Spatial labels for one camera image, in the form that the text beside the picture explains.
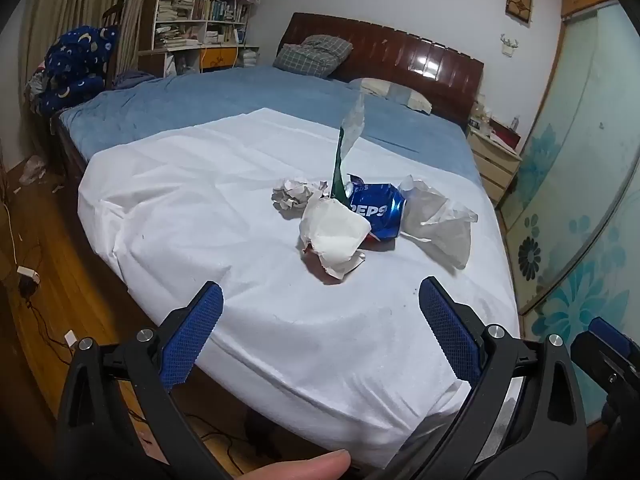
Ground paper ball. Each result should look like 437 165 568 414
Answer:
271 178 328 218

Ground crushed blue can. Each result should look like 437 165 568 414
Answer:
347 175 407 252

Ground light wooden nightstand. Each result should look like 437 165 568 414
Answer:
467 127 523 208

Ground blue moon print blanket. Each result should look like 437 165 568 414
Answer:
29 24 121 112

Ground dark wooden chair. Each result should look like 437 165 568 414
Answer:
102 2 127 81

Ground white floor cable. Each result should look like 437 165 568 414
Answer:
0 199 22 267

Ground red box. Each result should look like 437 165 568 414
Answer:
487 117 522 150

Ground torn white paper cup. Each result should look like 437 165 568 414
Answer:
299 192 373 282

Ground green foil wrapper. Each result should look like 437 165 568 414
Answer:
330 91 369 207

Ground rows of books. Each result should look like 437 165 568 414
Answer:
156 0 258 50

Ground black floor cable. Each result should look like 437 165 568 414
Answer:
24 295 77 367

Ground white bookshelf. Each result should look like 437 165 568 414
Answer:
149 0 262 78

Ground person's left hand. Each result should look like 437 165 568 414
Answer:
227 450 352 480

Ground white plastic scrap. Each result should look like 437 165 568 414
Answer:
19 155 49 184

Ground orange cabinet panel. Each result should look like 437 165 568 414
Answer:
200 46 242 69

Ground bed with blue sheet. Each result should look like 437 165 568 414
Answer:
52 62 483 196

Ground white pillow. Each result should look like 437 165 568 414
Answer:
350 77 433 113

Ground beige curtain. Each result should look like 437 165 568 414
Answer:
20 0 166 92

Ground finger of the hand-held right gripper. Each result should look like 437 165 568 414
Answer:
570 316 640 391

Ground floral glass wardrobe door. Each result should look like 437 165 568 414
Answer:
500 0 640 356

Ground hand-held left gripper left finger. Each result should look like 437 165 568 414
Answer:
57 280 226 480

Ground grey checkered pillow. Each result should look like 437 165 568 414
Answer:
272 35 353 79

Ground white paper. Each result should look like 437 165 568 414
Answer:
397 175 479 271

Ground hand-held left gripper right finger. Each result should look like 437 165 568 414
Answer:
395 276 588 480

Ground brown square wall decor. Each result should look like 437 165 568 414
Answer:
506 0 534 25

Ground white bed sheet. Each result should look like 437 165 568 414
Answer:
77 107 521 468

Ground brown wooden headboard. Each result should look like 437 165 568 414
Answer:
276 12 485 128

